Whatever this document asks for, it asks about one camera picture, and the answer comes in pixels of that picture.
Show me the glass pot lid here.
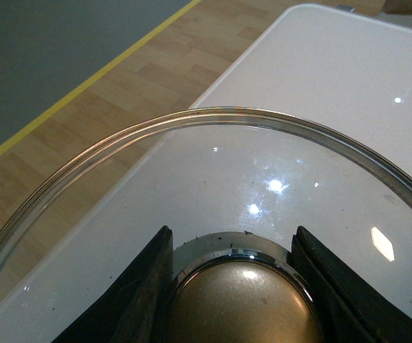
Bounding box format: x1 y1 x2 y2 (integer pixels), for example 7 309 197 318
0 107 412 342

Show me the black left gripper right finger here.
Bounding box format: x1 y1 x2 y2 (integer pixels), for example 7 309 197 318
290 226 412 342

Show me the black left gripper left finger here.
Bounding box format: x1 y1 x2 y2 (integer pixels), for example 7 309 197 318
54 226 173 342

